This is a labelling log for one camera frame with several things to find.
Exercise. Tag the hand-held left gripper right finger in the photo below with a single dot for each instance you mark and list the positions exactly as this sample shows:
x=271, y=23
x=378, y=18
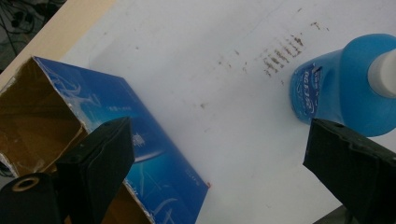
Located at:
x=355, y=168

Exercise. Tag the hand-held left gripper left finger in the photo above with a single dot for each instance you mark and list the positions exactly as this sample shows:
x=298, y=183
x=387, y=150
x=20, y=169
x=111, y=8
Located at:
x=96, y=165

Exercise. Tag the blue cardboard box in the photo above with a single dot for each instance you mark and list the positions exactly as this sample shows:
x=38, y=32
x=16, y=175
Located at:
x=102, y=102

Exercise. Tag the blue liquid bottle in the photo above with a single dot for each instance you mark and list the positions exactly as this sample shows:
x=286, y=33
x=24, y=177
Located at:
x=345, y=90

